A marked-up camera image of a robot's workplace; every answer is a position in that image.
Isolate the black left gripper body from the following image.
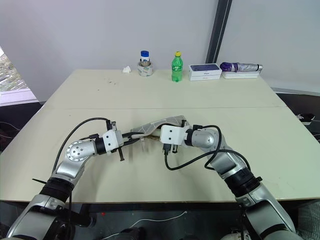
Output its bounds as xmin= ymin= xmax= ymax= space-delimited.
xmin=121 ymin=133 xmax=131 ymax=149

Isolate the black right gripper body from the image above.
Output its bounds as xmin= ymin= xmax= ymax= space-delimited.
xmin=161 ymin=143 xmax=179 ymax=154

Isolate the grey grid pouch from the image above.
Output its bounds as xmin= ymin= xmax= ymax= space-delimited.
xmin=130 ymin=115 xmax=188 ymax=151

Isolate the white tape roll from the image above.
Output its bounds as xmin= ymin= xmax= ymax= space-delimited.
xmin=136 ymin=61 xmax=154 ymax=77

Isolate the green soda bottle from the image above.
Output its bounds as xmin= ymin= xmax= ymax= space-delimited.
xmin=171 ymin=50 xmax=184 ymax=83

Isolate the small bottle with blue cap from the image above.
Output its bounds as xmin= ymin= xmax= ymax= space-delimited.
xmin=140 ymin=49 xmax=151 ymax=67

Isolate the white phone box dark lid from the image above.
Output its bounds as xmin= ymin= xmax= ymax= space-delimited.
xmin=188 ymin=62 xmax=223 ymax=77

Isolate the flat white box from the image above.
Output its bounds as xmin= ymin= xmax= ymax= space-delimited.
xmin=221 ymin=71 xmax=260 ymax=80

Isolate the purple grey folded umbrella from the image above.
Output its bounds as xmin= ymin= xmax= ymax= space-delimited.
xmin=219 ymin=61 xmax=264 ymax=74

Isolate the pale rounded shape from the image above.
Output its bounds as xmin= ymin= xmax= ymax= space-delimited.
xmin=221 ymin=226 xmax=251 ymax=240

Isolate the white window sill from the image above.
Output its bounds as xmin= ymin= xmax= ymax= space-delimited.
xmin=0 ymin=87 xmax=40 ymax=107

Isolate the dark vertical pillar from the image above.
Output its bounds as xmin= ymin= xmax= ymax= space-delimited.
xmin=205 ymin=0 xmax=233 ymax=65

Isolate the window with outside view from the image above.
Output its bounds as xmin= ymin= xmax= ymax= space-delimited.
xmin=0 ymin=45 xmax=31 ymax=93

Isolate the green checked cloth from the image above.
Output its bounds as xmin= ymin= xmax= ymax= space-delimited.
xmin=297 ymin=200 xmax=320 ymax=240

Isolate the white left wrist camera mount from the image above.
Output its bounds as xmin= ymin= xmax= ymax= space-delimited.
xmin=102 ymin=129 xmax=125 ymax=157

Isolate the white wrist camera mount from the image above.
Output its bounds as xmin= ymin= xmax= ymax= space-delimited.
xmin=102 ymin=129 xmax=125 ymax=157
xmin=159 ymin=124 xmax=188 ymax=146

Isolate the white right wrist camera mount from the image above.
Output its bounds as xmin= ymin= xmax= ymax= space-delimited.
xmin=159 ymin=124 xmax=188 ymax=146

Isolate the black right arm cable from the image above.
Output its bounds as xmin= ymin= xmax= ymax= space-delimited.
xmin=162 ymin=124 xmax=241 ymax=172

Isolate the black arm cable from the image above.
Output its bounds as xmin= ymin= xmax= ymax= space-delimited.
xmin=162 ymin=124 xmax=241 ymax=172
xmin=52 ymin=116 xmax=118 ymax=176

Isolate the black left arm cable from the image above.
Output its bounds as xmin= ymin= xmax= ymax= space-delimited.
xmin=52 ymin=116 xmax=118 ymax=176

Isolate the black table frame bar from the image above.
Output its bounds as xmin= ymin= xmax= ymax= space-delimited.
xmin=71 ymin=202 xmax=243 ymax=214

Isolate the thin white floor cable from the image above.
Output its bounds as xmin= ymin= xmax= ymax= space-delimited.
xmin=99 ymin=210 xmax=189 ymax=240

